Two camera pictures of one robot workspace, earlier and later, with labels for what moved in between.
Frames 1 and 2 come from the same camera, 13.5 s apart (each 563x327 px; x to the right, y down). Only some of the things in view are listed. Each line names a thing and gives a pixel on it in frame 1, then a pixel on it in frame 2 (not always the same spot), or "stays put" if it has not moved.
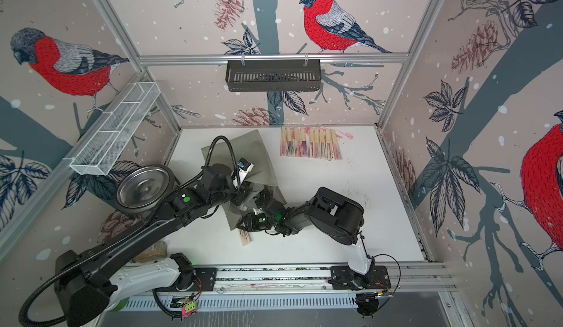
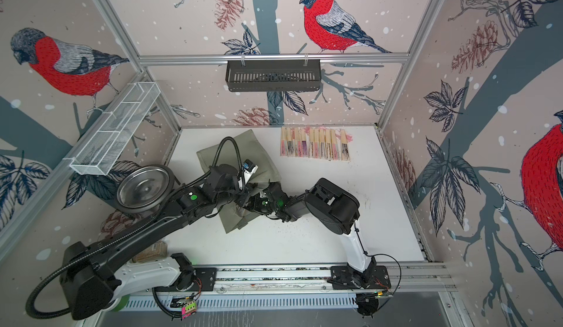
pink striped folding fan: [316, 142] stays put
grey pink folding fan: [322, 142] stays put
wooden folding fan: [245, 237] to [345, 155]
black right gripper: [248, 218] to [255, 202]
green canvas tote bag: [249, 146] stays put
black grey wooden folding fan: [290, 141] stays put
